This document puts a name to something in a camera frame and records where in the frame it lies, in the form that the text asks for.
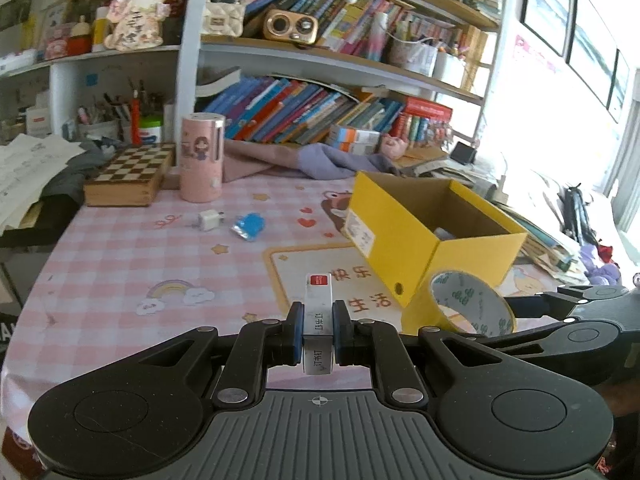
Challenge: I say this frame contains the blue small packet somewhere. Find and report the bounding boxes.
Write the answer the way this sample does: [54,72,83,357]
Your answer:
[229,213,266,243]

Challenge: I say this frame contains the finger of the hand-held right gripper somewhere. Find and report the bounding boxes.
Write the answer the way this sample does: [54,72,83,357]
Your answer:
[471,321,572,362]
[502,294,572,319]

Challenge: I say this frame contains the row of tilted paperback books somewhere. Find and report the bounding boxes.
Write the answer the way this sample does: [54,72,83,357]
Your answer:
[240,0,402,57]

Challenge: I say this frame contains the white printed paper sheets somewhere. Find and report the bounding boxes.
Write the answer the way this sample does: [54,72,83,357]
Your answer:
[0,132,87,234]

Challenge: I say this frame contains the yellow tape roll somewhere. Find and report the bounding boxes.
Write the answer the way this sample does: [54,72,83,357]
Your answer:
[400,269,516,339]

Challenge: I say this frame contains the gold retro radio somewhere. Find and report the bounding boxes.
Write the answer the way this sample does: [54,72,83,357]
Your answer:
[263,9,321,46]

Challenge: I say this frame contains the wooden chessboard box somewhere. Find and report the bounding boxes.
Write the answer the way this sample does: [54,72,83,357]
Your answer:
[83,143,177,208]

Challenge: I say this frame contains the clear pen holder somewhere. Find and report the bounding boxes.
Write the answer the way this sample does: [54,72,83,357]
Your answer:
[390,40,439,76]

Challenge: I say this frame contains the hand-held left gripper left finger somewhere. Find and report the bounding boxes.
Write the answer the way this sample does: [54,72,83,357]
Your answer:
[127,301,306,409]

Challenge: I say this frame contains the yellow cardboard box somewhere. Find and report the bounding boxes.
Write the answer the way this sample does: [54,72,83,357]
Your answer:
[340,171,529,309]

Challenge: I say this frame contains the stack of flat workbooks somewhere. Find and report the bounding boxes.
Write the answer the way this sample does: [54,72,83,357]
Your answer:
[500,200,592,287]

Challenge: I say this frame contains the black backpack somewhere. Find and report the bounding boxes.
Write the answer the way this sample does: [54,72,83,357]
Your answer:
[562,185,599,247]

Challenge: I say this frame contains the row of thin picture books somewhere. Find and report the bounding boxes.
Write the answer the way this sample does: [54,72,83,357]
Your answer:
[395,115,452,149]

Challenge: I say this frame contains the white pen holder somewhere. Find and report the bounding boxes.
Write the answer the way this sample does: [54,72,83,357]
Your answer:
[434,52,466,89]

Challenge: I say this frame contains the purple cloth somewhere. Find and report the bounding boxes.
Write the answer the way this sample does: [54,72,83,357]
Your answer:
[299,143,402,181]

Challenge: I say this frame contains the cream quilted pearl handbag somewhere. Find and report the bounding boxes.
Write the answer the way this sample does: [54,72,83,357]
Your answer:
[202,0,247,37]

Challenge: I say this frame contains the wooden bookshelf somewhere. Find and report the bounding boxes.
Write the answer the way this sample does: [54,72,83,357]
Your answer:
[0,0,511,152]

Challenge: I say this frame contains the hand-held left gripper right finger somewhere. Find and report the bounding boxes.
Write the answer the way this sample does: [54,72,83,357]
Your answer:
[331,299,506,407]

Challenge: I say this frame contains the white jar green lid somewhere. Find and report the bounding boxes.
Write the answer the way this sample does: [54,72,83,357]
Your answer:
[139,116,164,144]

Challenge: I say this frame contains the pink cartoon tumbler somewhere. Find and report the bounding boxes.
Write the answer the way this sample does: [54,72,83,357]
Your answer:
[180,114,227,204]

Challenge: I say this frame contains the white red label staple box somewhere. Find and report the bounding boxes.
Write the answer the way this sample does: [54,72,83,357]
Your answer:
[302,274,335,376]

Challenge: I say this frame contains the narrow framed seascape picture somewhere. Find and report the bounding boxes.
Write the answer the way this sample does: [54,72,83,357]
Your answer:
[607,50,632,124]

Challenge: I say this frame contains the large framed seascape picture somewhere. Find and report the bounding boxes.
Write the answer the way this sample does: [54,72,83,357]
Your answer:
[570,0,619,106]

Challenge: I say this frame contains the pink pig plush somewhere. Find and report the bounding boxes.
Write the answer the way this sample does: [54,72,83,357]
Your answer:
[381,134,409,159]

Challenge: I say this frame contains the purple plush toy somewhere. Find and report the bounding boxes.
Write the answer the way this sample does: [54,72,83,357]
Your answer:
[582,247,621,287]

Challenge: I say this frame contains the dark grey cloth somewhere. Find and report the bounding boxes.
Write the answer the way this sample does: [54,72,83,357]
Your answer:
[40,137,122,199]

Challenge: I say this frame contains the small framed seascape picture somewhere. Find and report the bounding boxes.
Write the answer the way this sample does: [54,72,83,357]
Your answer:
[520,0,574,59]

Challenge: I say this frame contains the row of blue spined books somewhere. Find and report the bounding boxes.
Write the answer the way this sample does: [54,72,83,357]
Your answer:
[202,77,406,144]

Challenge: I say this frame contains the pen cup with pens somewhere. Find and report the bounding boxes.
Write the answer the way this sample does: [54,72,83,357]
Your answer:
[75,91,132,142]

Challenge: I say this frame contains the red flat box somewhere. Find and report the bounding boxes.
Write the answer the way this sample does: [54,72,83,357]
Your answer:
[402,97,454,124]

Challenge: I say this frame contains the pink alphabet poster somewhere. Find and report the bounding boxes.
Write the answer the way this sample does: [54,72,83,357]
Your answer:
[512,35,557,72]

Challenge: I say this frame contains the pile of loose papers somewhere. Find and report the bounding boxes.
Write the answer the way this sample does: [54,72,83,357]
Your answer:
[400,147,502,182]

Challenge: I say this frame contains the pink lucky cat figurine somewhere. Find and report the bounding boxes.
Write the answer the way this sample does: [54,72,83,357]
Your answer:
[105,0,169,52]

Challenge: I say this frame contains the pastel rainbow bottle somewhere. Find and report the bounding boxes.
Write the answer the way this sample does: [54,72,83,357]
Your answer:
[369,12,390,61]

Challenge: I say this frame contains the pink checked tablecloth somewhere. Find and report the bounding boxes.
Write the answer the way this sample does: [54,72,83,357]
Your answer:
[0,157,601,480]

